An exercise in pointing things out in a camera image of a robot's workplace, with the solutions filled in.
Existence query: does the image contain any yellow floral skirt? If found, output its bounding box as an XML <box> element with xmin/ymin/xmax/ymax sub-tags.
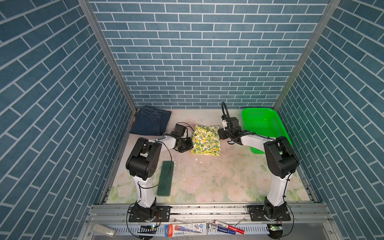
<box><xmin>191</xmin><ymin>125</ymin><xmax>221</xmax><ymax>157</ymax></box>

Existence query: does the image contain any green plastic basket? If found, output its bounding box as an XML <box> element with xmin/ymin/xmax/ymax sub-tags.
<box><xmin>242</xmin><ymin>108</ymin><xmax>292</xmax><ymax>146</ymax></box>

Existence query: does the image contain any dark blue denim skirt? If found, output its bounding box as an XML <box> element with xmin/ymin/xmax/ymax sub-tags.
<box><xmin>130</xmin><ymin>106</ymin><xmax>172</xmax><ymax>136</ymax></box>

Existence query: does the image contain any dark green rectangular board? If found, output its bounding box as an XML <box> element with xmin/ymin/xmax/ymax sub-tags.
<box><xmin>157</xmin><ymin>161</ymin><xmax>174</xmax><ymax>197</ymax></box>

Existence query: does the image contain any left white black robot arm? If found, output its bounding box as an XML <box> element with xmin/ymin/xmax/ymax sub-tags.
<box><xmin>126</xmin><ymin>135</ymin><xmax>193</xmax><ymax>221</ymax></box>

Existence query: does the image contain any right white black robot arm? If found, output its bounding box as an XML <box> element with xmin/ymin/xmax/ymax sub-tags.
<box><xmin>218</xmin><ymin>127</ymin><xmax>299</xmax><ymax>220</ymax></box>

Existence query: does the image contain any marker package box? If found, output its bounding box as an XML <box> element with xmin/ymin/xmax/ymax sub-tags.
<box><xmin>165</xmin><ymin>223</ymin><xmax>208</xmax><ymax>238</ymax></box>

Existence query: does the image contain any blue marker pen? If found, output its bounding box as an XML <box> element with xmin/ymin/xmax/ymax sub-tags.
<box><xmin>208</xmin><ymin>224</ymin><xmax>236</xmax><ymax>235</ymax></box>

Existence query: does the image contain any grey white small device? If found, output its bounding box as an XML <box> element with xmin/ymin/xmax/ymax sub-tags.
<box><xmin>93</xmin><ymin>224</ymin><xmax>118</xmax><ymax>238</ymax></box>

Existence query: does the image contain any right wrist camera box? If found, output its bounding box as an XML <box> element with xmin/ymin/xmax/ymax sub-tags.
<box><xmin>221</xmin><ymin>115</ymin><xmax>241</xmax><ymax>131</ymax></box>

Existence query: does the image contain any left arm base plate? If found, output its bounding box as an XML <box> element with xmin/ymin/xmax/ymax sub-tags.
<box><xmin>128</xmin><ymin>205</ymin><xmax>171</xmax><ymax>223</ymax></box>

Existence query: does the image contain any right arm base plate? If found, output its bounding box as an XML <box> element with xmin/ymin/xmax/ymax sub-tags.
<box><xmin>246</xmin><ymin>204</ymin><xmax>291</xmax><ymax>222</ymax></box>

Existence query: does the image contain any aluminium front rail frame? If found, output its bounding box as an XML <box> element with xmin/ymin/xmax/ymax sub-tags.
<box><xmin>79</xmin><ymin>202</ymin><xmax>342</xmax><ymax>240</ymax></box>

